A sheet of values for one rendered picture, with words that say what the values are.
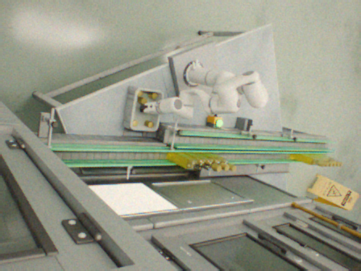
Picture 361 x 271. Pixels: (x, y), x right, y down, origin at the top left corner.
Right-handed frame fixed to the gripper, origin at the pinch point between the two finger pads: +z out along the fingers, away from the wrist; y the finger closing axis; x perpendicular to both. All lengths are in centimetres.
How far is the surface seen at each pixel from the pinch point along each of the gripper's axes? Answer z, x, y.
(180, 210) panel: -41, -47, -5
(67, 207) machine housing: -105, -33, -77
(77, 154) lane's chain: -1.3, -25.9, -36.6
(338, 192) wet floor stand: 65, -63, 353
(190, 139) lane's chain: -3.9, -14.0, 29.2
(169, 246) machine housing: -60, -56, -24
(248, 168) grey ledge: 1, -31, 88
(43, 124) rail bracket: -3, -14, -53
